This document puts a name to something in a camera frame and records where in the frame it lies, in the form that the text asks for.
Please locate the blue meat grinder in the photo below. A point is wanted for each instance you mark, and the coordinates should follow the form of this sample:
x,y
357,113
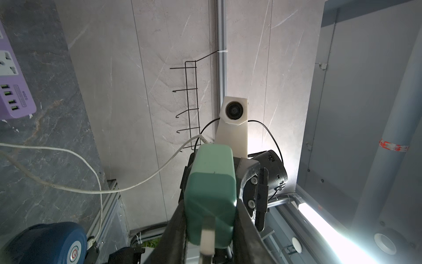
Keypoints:
x,y
55,243

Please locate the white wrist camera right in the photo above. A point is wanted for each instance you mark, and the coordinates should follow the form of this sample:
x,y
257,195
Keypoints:
x,y
232,127

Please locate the purple power strip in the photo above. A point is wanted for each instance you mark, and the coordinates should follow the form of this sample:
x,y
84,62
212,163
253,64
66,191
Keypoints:
x,y
16,98

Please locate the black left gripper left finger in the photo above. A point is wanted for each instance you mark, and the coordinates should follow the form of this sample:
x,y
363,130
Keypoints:
x,y
172,248

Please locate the ceiling light tube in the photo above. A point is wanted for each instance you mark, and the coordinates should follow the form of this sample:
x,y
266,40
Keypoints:
x,y
347,251

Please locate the black wire hook rack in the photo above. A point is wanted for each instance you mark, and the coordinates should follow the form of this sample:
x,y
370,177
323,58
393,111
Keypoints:
x,y
191,90

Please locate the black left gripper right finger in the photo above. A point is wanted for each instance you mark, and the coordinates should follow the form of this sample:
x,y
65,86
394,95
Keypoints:
x,y
248,247

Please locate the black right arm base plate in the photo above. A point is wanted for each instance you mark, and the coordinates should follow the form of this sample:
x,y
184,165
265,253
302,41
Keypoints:
x,y
126,255

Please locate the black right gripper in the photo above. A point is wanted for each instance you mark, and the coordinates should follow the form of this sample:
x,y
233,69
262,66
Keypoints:
x,y
256,177

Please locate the green usb charger cube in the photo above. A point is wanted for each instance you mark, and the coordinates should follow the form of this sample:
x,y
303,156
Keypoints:
x,y
211,192

